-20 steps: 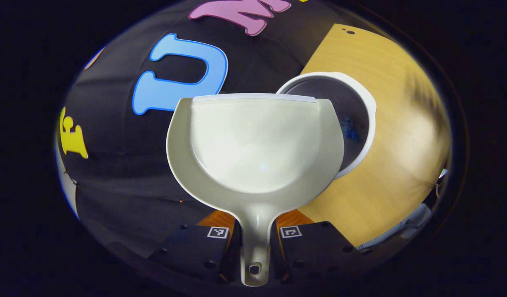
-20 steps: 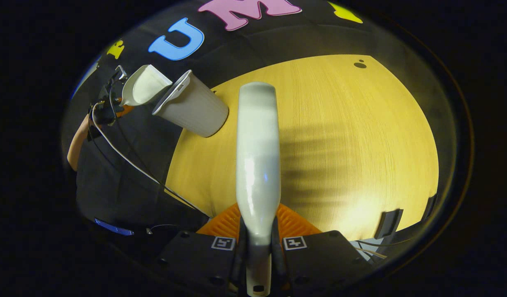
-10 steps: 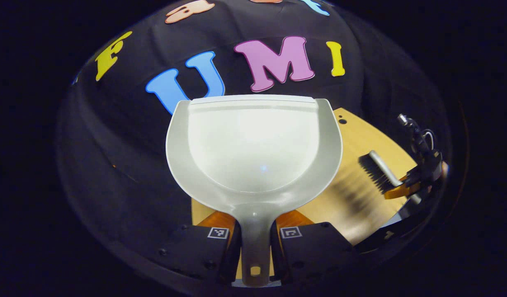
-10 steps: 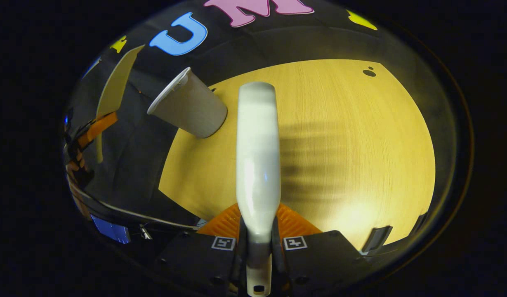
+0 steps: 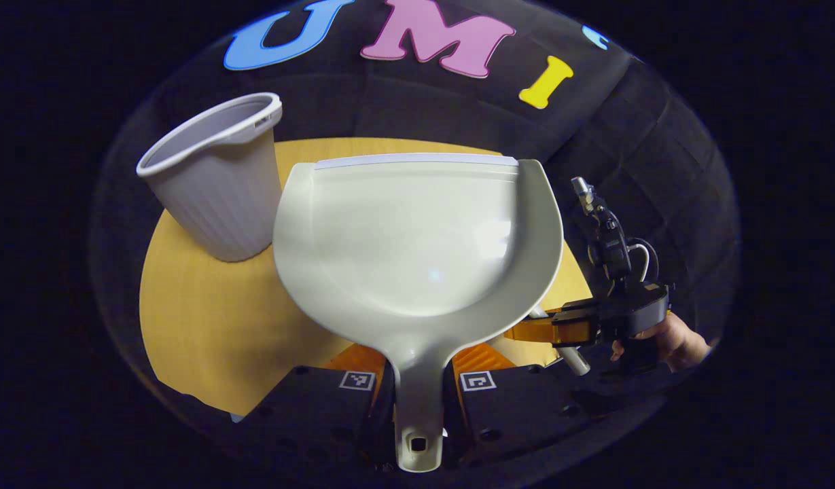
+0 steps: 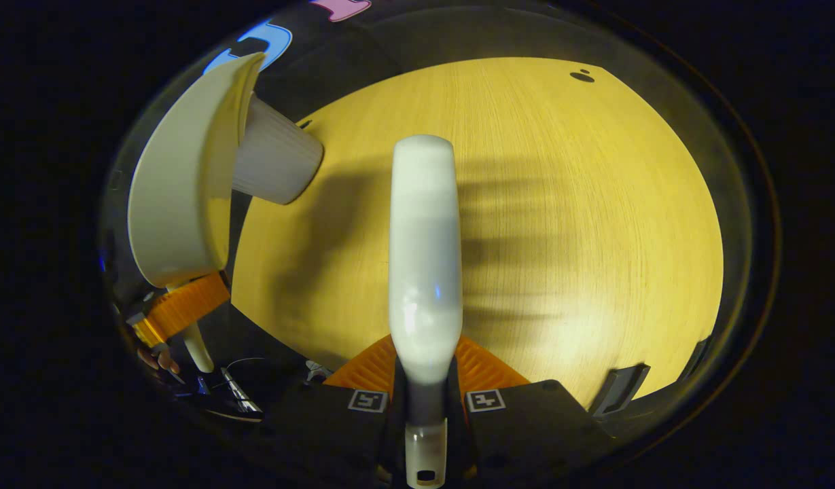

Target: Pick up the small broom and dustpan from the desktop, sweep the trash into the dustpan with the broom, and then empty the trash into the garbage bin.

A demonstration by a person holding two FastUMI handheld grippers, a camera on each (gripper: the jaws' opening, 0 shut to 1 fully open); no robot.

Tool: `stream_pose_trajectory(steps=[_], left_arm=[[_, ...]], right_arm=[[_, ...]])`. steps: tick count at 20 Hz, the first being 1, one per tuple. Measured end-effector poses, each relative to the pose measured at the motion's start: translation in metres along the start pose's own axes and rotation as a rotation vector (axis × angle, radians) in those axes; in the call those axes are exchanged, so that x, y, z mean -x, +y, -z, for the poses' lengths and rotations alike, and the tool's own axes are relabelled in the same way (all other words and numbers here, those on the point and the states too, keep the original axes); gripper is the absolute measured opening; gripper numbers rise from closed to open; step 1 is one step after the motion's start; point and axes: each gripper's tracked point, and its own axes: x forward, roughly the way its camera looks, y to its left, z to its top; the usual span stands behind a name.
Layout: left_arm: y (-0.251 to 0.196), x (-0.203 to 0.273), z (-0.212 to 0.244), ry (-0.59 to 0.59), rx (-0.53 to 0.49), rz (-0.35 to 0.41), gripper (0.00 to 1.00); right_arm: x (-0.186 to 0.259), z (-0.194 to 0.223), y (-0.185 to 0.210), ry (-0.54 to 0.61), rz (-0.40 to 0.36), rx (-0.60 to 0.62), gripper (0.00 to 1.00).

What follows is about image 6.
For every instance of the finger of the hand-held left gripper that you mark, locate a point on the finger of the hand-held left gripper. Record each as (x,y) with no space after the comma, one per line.
(186,305)

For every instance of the wooden desktop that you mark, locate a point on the wooden desktop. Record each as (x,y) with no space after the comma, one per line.
(560,204)

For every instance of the white plastic dustpan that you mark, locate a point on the white plastic dustpan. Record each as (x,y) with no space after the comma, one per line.
(172,183)

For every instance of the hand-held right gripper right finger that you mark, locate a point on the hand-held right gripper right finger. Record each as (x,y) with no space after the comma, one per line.
(526,431)

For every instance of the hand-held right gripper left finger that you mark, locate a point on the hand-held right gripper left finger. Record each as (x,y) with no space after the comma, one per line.
(322,428)

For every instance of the white ribbed garbage bin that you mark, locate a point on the white ribbed garbage bin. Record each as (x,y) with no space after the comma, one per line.
(274,156)

